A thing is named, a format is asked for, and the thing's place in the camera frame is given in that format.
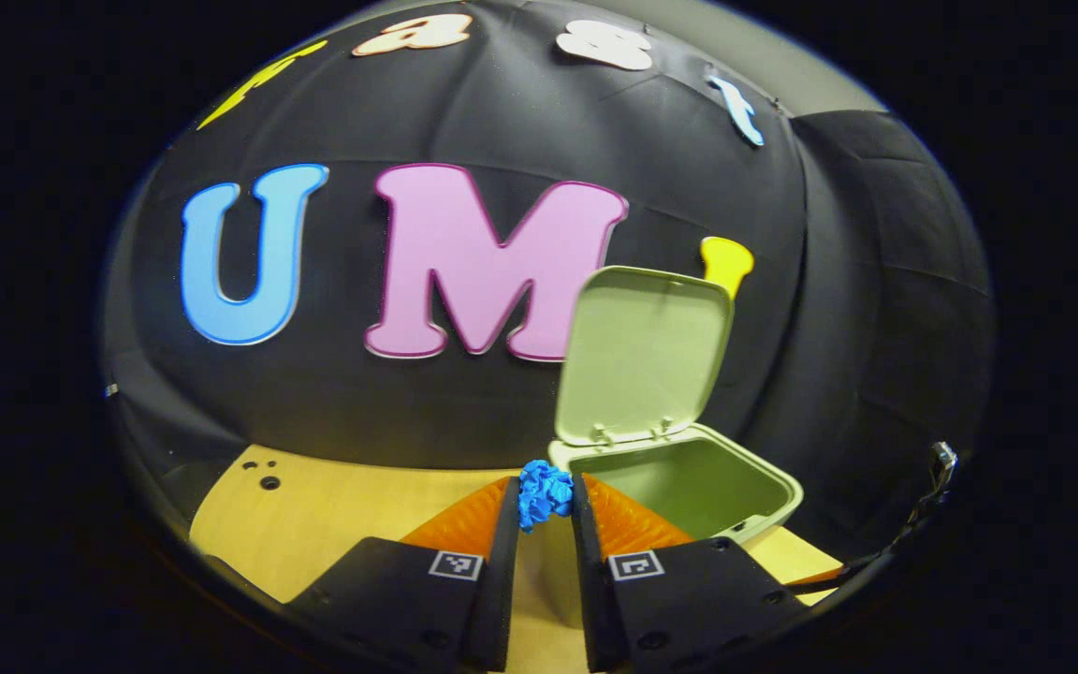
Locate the black backdrop cloth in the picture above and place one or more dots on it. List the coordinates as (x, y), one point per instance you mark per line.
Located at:
(361, 402)

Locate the light wooden desktop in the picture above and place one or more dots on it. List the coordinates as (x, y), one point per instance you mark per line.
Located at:
(342, 505)

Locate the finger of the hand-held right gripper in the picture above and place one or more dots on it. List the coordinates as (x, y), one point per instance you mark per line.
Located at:
(820, 576)

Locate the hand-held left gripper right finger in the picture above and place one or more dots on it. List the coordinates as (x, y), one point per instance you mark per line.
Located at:
(689, 599)

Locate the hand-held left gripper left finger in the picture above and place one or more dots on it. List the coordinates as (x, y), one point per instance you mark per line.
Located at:
(408, 599)

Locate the blue paper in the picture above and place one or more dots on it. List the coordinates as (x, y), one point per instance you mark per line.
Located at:
(544, 496)

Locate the pale green desktop garbage bin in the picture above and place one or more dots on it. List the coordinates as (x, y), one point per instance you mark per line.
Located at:
(642, 356)

